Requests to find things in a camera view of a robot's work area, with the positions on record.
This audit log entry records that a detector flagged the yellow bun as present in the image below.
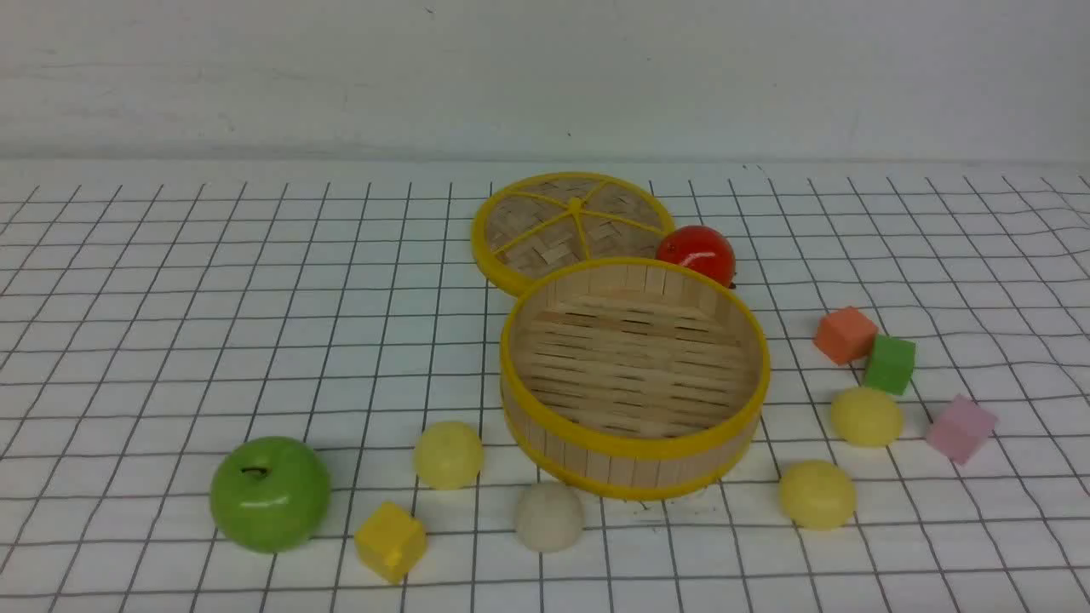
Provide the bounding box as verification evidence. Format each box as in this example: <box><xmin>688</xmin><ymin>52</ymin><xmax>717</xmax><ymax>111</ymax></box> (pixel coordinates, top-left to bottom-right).
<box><xmin>778</xmin><ymin>459</ymin><xmax>857</xmax><ymax>530</ymax></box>
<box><xmin>413</xmin><ymin>421</ymin><xmax>485</xmax><ymax>491</ymax></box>
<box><xmin>829</xmin><ymin>387</ymin><xmax>904</xmax><ymax>449</ymax></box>

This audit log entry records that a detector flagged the white bun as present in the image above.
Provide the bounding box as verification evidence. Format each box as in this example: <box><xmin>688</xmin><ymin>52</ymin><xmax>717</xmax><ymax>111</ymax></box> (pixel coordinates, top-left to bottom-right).
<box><xmin>514</xmin><ymin>482</ymin><xmax>585</xmax><ymax>553</ymax></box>

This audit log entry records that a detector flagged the bamboo steamer lid yellow rim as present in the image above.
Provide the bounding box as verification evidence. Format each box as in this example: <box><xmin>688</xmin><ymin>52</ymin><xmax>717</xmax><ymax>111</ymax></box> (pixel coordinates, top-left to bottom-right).
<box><xmin>470</xmin><ymin>172</ymin><xmax>676</xmax><ymax>296</ymax></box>

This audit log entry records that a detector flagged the bamboo steamer tray yellow rim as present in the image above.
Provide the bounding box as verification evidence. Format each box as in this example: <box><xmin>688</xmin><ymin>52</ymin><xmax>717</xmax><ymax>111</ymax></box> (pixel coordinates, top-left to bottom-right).
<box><xmin>501</xmin><ymin>257</ymin><xmax>771</xmax><ymax>501</ymax></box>

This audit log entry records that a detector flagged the red tomato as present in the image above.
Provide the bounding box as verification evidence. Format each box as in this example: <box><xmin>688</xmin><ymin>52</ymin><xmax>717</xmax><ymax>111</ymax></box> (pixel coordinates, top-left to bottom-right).
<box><xmin>657</xmin><ymin>225</ymin><xmax>737</xmax><ymax>289</ymax></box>

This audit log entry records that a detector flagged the yellow cube block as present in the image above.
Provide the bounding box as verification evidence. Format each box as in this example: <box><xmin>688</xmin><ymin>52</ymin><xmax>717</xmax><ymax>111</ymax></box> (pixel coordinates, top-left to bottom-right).
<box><xmin>353</xmin><ymin>501</ymin><xmax>427</xmax><ymax>582</ymax></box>

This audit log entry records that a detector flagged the orange cube block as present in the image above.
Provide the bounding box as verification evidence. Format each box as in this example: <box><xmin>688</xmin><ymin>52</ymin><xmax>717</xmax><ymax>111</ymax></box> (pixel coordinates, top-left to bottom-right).
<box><xmin>813</xmin><ymin>307</ymin><xmax>879</xmax><ymax>365</ymax></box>

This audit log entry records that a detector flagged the green apple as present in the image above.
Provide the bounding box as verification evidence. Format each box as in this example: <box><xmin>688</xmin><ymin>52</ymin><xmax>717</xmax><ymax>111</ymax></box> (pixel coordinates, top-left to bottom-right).
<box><xmin>208</xmin><ymin>436</ymin><xmax>332</xmax><ymax>554</ymax></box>

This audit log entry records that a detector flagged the green cube block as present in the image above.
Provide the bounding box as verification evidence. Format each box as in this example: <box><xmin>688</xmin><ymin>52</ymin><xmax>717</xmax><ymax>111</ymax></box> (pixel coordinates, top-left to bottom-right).
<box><xmin>862</xmin><ymin>334</ymin><xmax>916</xmax><ymax>396</ymax></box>

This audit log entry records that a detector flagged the pink cube block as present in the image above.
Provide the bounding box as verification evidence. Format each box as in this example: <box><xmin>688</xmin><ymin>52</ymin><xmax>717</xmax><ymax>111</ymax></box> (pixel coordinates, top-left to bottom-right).
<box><xmin>927</xmin><ymin>393</ymin><xmax>998</xmax><ymax>466</ymax></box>

